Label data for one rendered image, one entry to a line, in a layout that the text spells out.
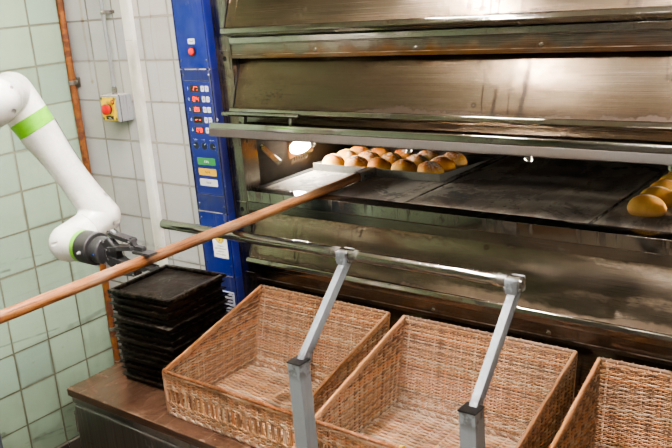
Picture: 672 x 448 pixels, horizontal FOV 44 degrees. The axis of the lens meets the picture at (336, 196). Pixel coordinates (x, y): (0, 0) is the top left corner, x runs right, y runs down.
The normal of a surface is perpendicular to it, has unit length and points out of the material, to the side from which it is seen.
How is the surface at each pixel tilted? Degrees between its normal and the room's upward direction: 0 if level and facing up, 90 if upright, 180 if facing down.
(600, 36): 90
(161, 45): 90
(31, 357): 90
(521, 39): 90
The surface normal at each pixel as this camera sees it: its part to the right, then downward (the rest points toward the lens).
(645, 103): -0.60, -0.10
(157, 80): -0.62, 0.25
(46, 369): 0.79, 0.09
